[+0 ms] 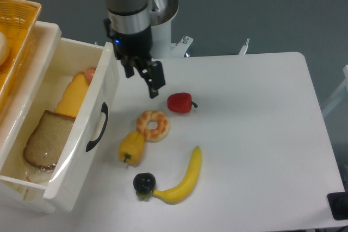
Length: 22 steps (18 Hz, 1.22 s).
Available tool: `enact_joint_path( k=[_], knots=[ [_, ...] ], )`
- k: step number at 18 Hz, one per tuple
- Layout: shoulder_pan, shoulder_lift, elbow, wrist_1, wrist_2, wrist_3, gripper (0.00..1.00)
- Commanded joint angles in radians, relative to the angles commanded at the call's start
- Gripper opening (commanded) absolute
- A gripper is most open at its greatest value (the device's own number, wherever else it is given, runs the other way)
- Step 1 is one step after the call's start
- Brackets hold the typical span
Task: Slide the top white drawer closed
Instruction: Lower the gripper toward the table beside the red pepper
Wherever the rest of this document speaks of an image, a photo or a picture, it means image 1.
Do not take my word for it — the yellow banana toy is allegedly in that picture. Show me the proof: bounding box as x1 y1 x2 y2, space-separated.
152 146 202 204

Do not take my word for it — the black top drawer handle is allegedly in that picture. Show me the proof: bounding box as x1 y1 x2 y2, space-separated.
85 102 109 152

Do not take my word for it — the white bun in basket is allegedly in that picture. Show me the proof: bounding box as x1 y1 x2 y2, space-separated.
0 32 10 66

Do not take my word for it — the white bracket behind table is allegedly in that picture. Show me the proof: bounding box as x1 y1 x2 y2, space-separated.
238 38 250 55

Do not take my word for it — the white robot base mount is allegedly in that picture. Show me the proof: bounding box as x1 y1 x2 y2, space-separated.
148 0 194 59

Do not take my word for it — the red bell pepper toy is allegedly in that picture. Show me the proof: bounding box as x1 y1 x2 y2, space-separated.
167 92 198 114

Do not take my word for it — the brown bread slice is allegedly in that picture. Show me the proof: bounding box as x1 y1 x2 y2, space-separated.
23 110 75 168

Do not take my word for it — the yellow bell pepper toy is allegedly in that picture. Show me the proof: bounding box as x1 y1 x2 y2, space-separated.
117 131 145 166

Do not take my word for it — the orange sausage toy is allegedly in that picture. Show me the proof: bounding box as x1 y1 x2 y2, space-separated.
84 68 96 85

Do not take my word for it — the orange wicker basket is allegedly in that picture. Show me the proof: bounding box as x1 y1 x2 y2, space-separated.
1 0 42 108

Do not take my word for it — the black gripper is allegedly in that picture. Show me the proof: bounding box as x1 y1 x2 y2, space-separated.
103 18 166 99

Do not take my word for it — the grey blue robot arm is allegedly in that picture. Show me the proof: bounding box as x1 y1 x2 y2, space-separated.
104 0 179 98

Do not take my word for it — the yellow bread loaf toy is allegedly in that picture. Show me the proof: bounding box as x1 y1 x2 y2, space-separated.
54 73 89 118

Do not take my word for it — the white drawer cabinet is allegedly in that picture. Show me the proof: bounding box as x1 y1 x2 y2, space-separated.
1 22 61 213

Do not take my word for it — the braided donut toy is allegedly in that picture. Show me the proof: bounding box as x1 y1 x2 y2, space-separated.
136 110 170 142

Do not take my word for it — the white bread slice toy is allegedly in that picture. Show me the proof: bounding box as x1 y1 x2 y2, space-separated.
25 165 55 184

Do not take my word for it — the black device at edge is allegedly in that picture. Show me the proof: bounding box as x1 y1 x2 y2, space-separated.
327 192 348 221

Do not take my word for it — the dark purple eggplant toy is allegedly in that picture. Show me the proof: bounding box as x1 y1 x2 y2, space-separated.
133 172 157 201

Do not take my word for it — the white drawer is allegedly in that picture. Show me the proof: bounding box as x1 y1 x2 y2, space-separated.
1 39 119 213

